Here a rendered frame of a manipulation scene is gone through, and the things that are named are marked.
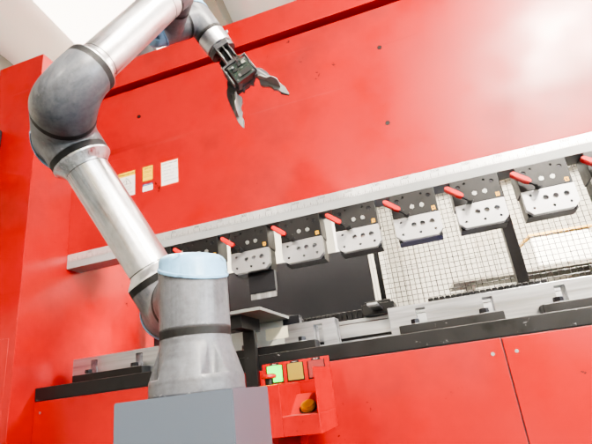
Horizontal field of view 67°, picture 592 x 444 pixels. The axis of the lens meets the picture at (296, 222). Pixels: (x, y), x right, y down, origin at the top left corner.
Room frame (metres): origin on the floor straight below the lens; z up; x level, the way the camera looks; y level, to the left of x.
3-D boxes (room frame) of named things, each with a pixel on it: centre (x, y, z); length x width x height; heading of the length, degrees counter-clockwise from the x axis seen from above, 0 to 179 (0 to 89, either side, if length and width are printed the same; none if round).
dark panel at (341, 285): (2.15, 0.24, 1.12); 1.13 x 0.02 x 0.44; 74
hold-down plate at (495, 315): (1.38, -0.42, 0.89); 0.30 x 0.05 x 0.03; 74
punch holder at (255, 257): (1.60, 0.17, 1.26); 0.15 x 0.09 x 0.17; 74
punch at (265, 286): (1.60, 0.15, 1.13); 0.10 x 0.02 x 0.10; 74
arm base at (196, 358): (0.75, 0.19, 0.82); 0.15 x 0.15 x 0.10
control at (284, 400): (1.25, 0.07, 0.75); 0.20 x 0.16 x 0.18; 73
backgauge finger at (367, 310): (1.65, -0.25, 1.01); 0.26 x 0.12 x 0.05; 164
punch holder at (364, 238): (1.50, -0.21, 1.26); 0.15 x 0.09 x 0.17; 74
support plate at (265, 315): (1.46, 0.19, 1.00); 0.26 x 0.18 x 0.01; 164
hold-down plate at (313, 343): (1.53, 0.12, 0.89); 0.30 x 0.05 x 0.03; 74
